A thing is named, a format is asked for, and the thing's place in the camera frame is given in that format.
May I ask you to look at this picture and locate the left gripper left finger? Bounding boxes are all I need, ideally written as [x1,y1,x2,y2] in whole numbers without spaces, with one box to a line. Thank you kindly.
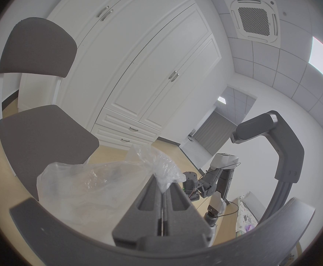
[112,173,163,251]

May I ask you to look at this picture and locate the large ceiling light panel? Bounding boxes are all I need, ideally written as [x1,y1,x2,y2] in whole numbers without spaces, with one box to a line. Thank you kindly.
[308,36,323,81]

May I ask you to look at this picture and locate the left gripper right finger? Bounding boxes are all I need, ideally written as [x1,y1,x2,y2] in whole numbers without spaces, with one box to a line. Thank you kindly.
[163,180,215,246]

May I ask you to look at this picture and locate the white chair grey cushions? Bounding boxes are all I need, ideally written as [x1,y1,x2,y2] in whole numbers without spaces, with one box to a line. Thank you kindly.
[0,17,100,202]

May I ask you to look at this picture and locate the grey curtain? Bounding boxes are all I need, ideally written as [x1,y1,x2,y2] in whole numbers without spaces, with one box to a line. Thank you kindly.
[195,112,237,156]

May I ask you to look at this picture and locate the white wardrobe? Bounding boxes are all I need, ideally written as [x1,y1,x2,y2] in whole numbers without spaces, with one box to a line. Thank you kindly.
[17,0,223,150]

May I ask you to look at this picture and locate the bed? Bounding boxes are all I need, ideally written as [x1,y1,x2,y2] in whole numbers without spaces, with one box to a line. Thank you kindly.
[234,191,265,235]

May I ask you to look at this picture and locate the ceiling air conditioner vent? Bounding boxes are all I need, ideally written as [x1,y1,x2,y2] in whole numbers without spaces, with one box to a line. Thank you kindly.
[224,0,282,49]

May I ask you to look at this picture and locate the clear plastic bag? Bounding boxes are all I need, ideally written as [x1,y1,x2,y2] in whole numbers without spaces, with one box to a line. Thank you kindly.
[37,144,187,226]

